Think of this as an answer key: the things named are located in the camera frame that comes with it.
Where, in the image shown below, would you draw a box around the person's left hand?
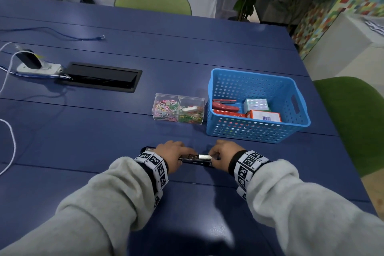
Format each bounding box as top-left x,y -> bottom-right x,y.
154,141 -> 195,175

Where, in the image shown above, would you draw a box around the person's right hand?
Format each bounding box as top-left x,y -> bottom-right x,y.
208,140 -> 246,172

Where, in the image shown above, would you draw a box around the black stapler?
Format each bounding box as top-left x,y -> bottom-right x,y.
141,146 -> 215,168

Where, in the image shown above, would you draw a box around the person's left forearm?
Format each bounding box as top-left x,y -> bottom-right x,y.
0,157 -> 156,256

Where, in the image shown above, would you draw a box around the person's right forearm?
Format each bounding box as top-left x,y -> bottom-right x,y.
244,159 -> 384,256

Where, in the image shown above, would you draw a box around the right wrist marker band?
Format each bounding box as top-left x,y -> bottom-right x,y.
229,150 -> 270,201

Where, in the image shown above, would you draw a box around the wrist marker band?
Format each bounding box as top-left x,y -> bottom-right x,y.
134,151 -> 169,208
229,150 -> 270,201

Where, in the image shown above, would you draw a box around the left wrist marker band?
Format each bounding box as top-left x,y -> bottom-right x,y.
134,151 -> 169,208

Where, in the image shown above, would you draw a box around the clear box of paper clips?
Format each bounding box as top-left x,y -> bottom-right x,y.
152,93 -> 206,125

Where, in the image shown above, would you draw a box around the red flat box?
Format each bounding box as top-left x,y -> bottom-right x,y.
213,109 -> 248,118

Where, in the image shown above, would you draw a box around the red stapler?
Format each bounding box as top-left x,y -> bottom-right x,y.
212,99 -> 240,113

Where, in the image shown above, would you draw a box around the blue plastic basket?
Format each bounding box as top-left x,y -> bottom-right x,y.
206,68 -> 311,144

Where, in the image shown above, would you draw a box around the white green small box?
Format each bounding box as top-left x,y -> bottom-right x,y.
243,98 -> 270,114

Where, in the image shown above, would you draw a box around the orange white small box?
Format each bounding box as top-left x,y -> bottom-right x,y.
247,110 -> 282,122

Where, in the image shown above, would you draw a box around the green chair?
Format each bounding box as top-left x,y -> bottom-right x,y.
312,76 -> 384,179
114,0 -> 192,16

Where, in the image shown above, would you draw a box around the white power strip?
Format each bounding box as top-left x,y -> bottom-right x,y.
16,63 -> 63,74

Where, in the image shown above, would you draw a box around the white cabinet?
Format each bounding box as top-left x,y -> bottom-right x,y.
302,13 -> 384,81

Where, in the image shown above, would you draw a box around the black power adapter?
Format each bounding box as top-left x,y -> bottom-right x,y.
19,49 -> 42,70

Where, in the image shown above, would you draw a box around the colourful mosaic panel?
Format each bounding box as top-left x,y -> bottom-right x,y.
291,0 -> 384,60

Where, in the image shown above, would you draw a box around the black table cable hatch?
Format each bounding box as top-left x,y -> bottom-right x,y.
58,62 -> 143,93

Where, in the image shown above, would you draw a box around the blue network cable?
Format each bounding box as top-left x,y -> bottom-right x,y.
0,27 -> 106,41

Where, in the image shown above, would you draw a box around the white cable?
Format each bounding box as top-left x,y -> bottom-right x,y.
0,42 -> 33,176

